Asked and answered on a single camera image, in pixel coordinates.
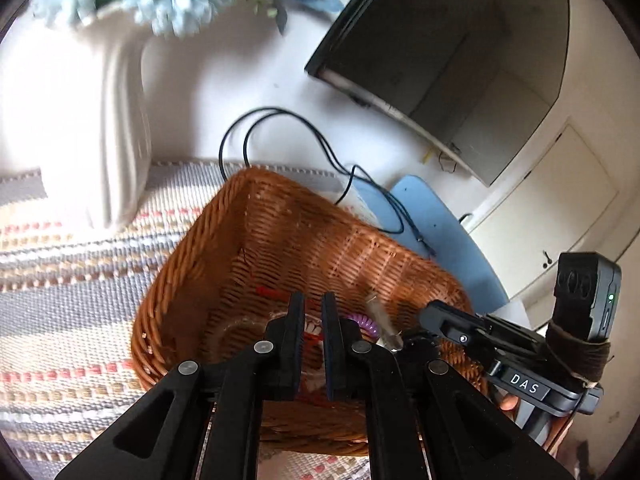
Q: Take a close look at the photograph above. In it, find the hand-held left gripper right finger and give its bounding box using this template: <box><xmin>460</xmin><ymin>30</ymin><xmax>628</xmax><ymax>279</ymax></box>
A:
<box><xmin>321</xmin><ymin>292</ymin><xmax>576</xmax><ymax>480</ymax></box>

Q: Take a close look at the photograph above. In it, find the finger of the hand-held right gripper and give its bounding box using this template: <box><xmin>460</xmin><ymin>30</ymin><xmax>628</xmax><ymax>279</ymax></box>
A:
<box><xmin>419</xmin><ymin>300</ymin><xmax>497</xmax><ymax>361</ymax></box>

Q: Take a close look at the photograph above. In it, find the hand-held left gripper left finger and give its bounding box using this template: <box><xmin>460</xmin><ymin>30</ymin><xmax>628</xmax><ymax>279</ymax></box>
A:
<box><xmin>55</xmin><ymin>291</ymin><xmax>307</xmax><ymax>480</ymax></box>

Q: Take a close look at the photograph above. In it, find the purple coil hair tie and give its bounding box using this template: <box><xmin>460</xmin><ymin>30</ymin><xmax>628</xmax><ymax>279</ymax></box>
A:
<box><xmin>342</xmin><ymin>312</ymin><xmax>379</xmax><ymax>341</ymax></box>

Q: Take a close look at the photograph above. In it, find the red string bracelet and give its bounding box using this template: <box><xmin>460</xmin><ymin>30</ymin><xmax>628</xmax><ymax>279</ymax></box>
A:
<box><xmin>255</xmin><ymin>285</ymin><xmax>326</xmax><ymax>311</ymax></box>

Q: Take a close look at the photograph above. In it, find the metal hair clip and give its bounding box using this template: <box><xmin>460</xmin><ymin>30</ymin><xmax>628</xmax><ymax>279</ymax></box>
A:
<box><xmin>367</xmin><ymin>294</ymin><xmax>403</xmax><ymax>351</ymax></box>

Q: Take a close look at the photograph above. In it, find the clear beaded bracelet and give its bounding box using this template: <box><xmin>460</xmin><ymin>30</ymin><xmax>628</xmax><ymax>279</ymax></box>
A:
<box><xmin>220</xmin><ymin>312</ymin><xmax>321</xmax><ymax>391</ymax></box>

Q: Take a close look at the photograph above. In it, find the brown wicker basket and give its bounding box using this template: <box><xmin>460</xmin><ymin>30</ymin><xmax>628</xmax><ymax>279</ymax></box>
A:
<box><xmin>131</xmin><ymin>167</ymin><xmax>488</xmax><ymax>457</ymax></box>

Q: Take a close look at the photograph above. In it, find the white cabinet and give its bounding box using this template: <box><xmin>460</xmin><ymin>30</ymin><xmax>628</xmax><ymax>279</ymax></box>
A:
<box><xmin>470</xmin><ymin>115</ymin><xmax>621</xmax><ymax>311</ymax></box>

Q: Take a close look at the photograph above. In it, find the striped woven tablecloth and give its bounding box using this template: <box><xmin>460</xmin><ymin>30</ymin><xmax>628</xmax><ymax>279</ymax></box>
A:
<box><xmin>0</xmin><ymin>160</ymin><xmax>381</xmax><ymax>480</ymax></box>

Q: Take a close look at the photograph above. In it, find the black curved monitor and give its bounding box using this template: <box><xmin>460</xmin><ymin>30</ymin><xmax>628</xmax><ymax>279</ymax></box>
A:
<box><xmin>305</xmin><ymin>0</ymin><xmax>571</xmax><ymax>188</ymax></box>

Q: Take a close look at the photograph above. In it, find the white ribbed vase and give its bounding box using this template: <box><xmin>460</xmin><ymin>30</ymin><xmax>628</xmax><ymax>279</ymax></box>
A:
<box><xmin>0</xmin><ymin>0</ymin><xmax>153</xmax><ymax>231</ymax></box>

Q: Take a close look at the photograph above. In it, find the thin wire under monitor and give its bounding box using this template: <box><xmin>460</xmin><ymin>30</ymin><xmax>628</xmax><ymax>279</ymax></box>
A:
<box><xmin>424</xmin><ymin>142</ymin><xmax>459</xmax><ymax>172</ymax></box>

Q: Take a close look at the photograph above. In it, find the black cable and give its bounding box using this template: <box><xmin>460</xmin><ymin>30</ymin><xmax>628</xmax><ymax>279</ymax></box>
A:
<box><xmin>218</xmin><ymin>106</ymin><xmax>436</xmax><ymax>256</ymax></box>

